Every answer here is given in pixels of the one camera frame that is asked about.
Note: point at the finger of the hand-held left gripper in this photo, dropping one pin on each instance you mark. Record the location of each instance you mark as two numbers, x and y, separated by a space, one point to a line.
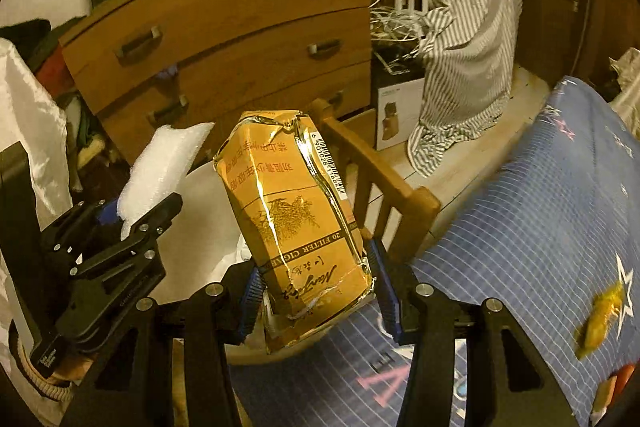
70 232
150 222

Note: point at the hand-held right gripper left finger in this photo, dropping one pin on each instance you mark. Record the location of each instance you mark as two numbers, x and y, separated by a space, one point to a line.
250 302

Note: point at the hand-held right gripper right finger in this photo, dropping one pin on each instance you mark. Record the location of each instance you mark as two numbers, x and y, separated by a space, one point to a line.
387 292

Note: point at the white foam piece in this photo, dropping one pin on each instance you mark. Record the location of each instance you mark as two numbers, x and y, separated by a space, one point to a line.
160 162

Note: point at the yellow cigarette pack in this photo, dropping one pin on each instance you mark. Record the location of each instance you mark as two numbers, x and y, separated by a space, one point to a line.
295 227

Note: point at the person's left forearm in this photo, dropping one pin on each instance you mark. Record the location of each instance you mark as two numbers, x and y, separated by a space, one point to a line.
45 387

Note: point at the black and white appliance box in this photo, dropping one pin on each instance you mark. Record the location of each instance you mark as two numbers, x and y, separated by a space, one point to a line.
395 122

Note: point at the wooden chest of drawers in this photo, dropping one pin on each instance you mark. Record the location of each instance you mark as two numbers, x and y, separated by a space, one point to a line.
225 32

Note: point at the yellow wrapper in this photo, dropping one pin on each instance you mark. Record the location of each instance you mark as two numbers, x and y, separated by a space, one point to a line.
600 322

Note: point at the orange packet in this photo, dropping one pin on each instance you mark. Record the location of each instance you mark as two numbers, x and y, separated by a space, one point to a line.
607 392

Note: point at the grey striped cloth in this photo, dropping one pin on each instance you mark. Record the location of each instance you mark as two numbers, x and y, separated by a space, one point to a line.
465 57

